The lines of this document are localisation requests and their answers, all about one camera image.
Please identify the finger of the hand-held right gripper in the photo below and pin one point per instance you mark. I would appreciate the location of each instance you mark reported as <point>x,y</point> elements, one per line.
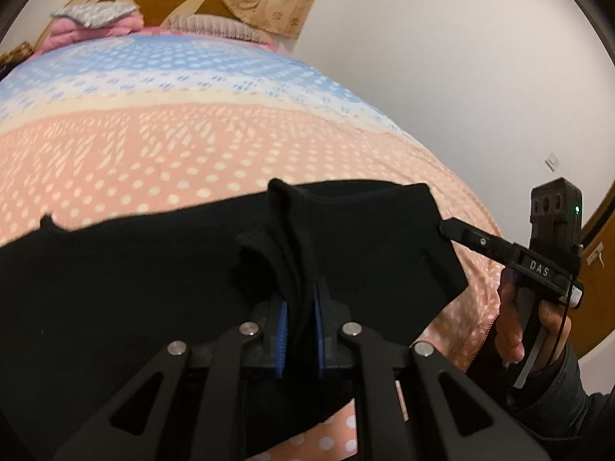
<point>480,240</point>

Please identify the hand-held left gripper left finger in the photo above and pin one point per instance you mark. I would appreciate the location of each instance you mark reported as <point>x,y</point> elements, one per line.
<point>281,333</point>

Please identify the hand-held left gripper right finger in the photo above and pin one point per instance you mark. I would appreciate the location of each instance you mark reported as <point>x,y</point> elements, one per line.
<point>320,341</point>

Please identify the black pants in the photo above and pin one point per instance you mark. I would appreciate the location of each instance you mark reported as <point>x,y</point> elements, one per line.
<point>144,297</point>

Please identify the person's right forearm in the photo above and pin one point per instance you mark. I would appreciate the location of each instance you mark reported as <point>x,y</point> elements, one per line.
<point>552,413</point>

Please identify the person's right hand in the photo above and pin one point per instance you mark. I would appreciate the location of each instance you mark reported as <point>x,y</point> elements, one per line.
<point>509,326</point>

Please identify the wooden door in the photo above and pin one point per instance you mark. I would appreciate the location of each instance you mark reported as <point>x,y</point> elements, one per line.
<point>598,297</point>

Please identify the polka dot bed sheet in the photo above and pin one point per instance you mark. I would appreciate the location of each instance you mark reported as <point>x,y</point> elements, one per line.
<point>192,129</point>

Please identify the striped pillow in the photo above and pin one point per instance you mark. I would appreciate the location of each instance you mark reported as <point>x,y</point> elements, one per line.
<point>216,26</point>

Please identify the folded pink blanket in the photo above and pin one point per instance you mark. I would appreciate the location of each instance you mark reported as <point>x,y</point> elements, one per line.
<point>81,33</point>

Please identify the grey patterned pillow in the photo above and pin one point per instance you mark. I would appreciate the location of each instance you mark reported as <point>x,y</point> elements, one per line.
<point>96,12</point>

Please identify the white wall switch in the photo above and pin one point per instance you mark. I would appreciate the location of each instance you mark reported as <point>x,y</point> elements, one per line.
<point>553,161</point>

